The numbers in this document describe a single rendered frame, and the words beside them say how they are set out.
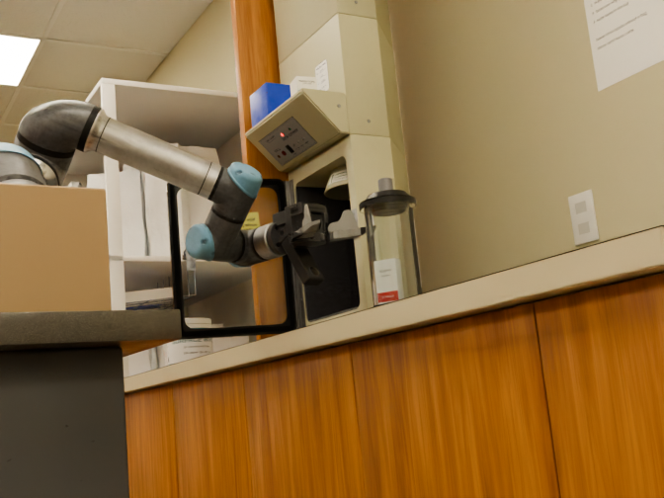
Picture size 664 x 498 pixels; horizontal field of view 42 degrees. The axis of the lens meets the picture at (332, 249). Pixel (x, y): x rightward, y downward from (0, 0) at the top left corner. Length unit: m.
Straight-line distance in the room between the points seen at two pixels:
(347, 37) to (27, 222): 1.09
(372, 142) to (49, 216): 0.99
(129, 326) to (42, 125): 0.73
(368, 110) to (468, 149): 0.39
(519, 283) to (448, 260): 1.32
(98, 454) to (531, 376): 0.56
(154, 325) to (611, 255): 0.58
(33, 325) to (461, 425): 0.58
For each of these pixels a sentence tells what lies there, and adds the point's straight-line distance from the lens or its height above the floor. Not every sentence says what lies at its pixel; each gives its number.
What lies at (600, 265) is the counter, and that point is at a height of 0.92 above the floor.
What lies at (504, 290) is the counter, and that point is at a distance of 1.11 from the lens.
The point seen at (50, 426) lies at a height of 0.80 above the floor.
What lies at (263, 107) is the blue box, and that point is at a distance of 2.19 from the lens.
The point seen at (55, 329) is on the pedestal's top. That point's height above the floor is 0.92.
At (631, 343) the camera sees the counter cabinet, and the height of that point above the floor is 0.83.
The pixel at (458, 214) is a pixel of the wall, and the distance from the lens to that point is 2.36.
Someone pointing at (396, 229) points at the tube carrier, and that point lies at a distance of 1.59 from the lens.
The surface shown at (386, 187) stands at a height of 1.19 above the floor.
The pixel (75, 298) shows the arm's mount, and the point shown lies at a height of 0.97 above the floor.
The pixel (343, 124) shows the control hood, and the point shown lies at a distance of 2.01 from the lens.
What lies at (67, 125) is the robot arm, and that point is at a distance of 1.79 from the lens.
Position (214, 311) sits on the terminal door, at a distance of 2.14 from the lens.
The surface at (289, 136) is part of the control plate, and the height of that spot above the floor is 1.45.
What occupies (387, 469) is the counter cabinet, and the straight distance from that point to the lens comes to 1.41.
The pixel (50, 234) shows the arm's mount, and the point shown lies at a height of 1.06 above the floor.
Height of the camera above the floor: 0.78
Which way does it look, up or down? 11 degrees up
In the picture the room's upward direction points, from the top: 5 degrees counter-clockwise
